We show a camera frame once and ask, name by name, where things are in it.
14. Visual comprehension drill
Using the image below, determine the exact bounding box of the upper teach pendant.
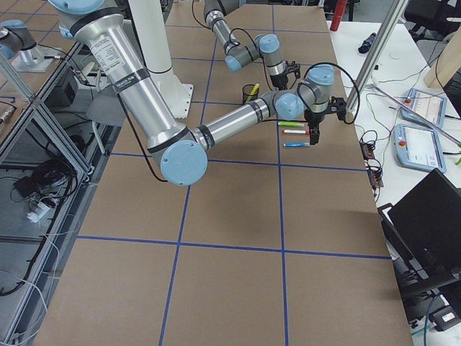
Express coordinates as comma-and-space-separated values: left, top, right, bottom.
404, 88, 447, 128

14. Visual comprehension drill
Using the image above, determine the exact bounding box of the yellow highlighter pen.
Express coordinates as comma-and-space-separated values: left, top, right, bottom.
249, 83, 259, 96

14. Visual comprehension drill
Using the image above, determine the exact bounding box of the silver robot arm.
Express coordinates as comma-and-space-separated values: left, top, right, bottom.
203, 0, 290, 90
51, 1, 334, 186

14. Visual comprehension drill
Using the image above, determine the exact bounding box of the bundle of black cables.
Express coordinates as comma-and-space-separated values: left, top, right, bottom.
9, 159, 79, 210

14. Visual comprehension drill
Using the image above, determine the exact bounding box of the green highlighter pen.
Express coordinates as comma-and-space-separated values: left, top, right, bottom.
277, 121, 305, 128

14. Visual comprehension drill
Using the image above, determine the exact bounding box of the blue marker pen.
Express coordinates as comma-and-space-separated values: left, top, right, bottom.
283, 142, 310, 148

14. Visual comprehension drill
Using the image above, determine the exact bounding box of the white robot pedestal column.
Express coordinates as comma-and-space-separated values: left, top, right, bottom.
128, 0, 194, 119

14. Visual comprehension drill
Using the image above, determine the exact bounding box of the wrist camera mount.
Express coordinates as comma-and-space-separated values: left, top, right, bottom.
286, 61, 300, 79
329, 97, 346, 122

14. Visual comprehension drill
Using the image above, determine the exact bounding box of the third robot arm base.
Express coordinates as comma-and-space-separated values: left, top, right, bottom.
1, 19, 61, 73

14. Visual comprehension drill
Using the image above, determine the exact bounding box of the dark blue folded umbrella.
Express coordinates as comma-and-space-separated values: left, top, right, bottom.
357, 32, 377, 54

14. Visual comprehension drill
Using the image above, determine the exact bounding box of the red white marker pen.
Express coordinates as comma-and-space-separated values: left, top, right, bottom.
282, 129, 310, 136

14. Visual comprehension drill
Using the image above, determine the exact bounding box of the wooden beam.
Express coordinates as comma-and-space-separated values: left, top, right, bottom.
424, 28, 461, 89

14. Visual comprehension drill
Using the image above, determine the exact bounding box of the black laptop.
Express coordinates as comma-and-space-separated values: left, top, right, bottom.
378, 169, 460, 294

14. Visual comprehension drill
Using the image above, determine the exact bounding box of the teach pendant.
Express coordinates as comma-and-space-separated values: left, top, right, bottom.
393, 124, 447, 173
404, 88, 447, 128

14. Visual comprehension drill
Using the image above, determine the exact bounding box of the lower teach pendant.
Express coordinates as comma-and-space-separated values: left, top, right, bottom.
393, 124, 447, 173

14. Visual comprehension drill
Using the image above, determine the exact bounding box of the black mesh pen cup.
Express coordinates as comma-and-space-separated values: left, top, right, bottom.
242, 83, 259, 105

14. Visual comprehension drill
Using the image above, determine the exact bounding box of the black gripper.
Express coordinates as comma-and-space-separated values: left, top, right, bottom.
304, 110, 325, 146
270, 74, 288, 90

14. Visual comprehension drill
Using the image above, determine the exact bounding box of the aluminium frame post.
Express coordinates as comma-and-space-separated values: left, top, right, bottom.
346, 0, 409, 115

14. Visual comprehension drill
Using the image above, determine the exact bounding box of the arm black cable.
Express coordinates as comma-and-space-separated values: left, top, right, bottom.
118, 61, 361, 183

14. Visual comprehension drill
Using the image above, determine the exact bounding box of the orange electronics board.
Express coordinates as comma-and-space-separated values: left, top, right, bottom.
360, 143, 375, 160

